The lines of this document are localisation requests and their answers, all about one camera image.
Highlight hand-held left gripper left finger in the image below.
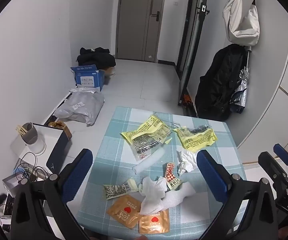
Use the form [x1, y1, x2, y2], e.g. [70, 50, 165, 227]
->
[10, 148, 94, 240]

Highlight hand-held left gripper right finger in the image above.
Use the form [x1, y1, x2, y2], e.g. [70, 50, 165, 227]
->
[196, 149, 281, 240]

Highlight red checked sachet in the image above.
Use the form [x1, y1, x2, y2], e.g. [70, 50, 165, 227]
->
[163, 162, 183, 190]

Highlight brown heart packet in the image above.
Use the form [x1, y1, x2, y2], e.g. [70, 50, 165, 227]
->
[106, 195, 142, 229]
[138, 210, 170, 234]

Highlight small crumpled white tissue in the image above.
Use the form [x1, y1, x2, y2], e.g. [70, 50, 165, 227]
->
[177, 150, 200, 176]

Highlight white box navy sides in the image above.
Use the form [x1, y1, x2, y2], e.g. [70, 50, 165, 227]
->
[32, 122, 73, 175]

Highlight teal checked tablecloth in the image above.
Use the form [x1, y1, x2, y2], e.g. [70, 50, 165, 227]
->
[76, 106, 247, 238]

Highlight small yellow wrapper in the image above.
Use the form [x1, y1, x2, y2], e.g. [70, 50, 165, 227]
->
[173, 124, 218, 153]

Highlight white foam piece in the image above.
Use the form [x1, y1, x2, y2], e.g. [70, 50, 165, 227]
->
[159, 181, 197, 212]

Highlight pale barcode wrapper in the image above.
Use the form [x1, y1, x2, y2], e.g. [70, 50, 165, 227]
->
[103, 177, 138, 200]

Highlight brown paper bag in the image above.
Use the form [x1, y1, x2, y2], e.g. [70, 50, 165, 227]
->
[48, 120, 72, 140]

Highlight grey cup with chopsticks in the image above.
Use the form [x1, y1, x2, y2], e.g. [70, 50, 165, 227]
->
[16, 122, 38, 145]

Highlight large white tissue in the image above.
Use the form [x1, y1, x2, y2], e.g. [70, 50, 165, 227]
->
[139, 176, 169, 215]

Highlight grey plastic mailer bag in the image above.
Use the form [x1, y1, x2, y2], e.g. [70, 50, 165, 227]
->
[54, 87, 105, 126]

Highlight clear plastic box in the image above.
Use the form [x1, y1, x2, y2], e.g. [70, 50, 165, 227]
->
[2, 174, 22, 195]

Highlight large yellow wrapper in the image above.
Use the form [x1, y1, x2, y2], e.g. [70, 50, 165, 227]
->
[120, 114, 172, 161]

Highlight silver folded umbrella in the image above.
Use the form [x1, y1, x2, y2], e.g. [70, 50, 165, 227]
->
[230, 46, 253, 115]

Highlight orange tool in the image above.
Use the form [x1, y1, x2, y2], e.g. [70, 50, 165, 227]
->
[180, 94, 192, 106]

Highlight black jacket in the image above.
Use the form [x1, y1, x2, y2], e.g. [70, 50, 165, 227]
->
[195, 44, 247, 121]

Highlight blue cardboard box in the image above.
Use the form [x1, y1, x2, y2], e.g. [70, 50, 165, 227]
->
[71, 65, 105, 92]

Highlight brown cardboard box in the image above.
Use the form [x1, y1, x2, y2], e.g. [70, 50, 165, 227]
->
[101, 66, 116, 78]

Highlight black clothes pile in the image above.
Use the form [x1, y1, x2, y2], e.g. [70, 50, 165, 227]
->
[77, 47, 116, 68]

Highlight black framed glass door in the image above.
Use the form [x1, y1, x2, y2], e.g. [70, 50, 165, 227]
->
[177, 0, 211, 107]

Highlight white hanging bag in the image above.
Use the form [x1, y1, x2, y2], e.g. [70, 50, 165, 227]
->
[222, 0, 261, 47]

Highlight grey-brown door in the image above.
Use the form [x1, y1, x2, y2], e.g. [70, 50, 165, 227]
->
[116, 0, 171, 62]

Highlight tangled black cables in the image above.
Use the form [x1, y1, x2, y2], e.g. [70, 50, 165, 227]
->
[16, 151, 51, 183]

